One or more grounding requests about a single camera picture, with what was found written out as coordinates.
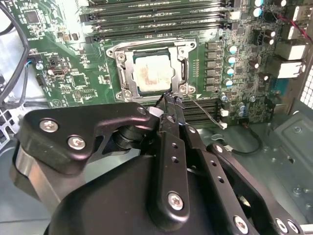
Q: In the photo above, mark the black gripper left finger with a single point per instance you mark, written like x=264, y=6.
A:
x=31, y=127

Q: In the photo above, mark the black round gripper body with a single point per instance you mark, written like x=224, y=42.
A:
x=105, y=210

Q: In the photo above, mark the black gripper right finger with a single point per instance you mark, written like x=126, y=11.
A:
x=215, y=169

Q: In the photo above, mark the silver topped CPU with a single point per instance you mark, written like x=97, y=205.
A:
x=152, y=73

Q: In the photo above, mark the metal socket cover frame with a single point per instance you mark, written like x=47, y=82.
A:
x=128, y=63

